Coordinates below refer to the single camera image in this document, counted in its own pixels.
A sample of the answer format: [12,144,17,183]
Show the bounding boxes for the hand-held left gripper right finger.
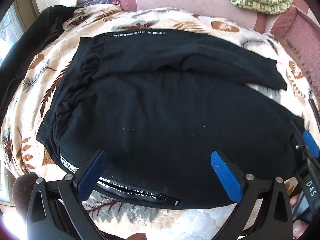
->
[211,151,293,240]

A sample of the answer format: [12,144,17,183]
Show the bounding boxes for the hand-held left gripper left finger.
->
[26,150,107,240]

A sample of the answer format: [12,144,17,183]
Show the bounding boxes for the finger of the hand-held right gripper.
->
[289,121,307,159]
[302,129,320,162]

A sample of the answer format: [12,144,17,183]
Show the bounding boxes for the black pants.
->
[36,29,305,209]

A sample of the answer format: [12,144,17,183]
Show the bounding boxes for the person's right hand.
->
[289,195,314,240]

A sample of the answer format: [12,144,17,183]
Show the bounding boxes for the dark brown cloth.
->
[11,174,38,222]

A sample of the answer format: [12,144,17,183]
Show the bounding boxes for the leaf print fleece blanket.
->
[0,6,314,240]

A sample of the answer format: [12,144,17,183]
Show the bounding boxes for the black jacket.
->
[0,5,79,122]

